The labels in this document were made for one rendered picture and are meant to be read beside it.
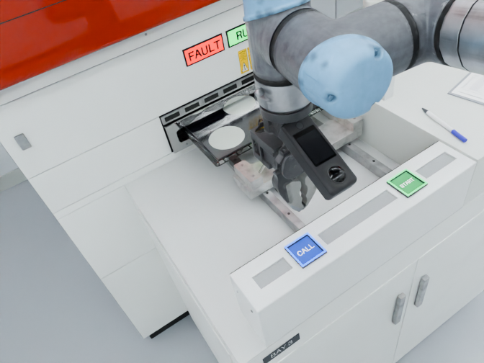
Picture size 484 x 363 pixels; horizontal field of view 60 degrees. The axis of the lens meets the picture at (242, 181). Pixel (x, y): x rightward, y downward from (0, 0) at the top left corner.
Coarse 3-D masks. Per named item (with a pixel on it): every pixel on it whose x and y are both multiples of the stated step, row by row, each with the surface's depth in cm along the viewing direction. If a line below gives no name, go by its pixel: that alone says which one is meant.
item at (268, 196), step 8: (232, 168) 116; (264, 192) 104; (264, 200) 105; (272, 200) 102; (272, 208) 103; (280, 208) 100; (288, 208) 99; (280, 216) 101; (288, 216) 98; (296, 216) 97; (288, 224) 99; (296, 224) 96; (304, 224) 95
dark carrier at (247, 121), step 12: (252, 96) 126; (252, 108) 122; (204, 120) 121; (216, 120) 120; (228, 120) 119; (240, 120) 118; (252, 120) 118; (192, 132) 118; (204, 132) 117; (204, 144) 113; (240, 144) 111; (216, 156) 109
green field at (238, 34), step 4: (244, 24) 111; (236, 28) 110; (240, 28) 111; (244, 28) 112; (228, 32) 110; (232, 32) 110; (236, 32) 111; (240, 32) 112; (244, 32) 112; (228, 36) 110; (232, 36) 111; (236, 36) 112; (240, 36) 112; (244, 36) 113; (232, 40) 112; (236, 40) 113; (240, 40) 113; (232, 44) 112
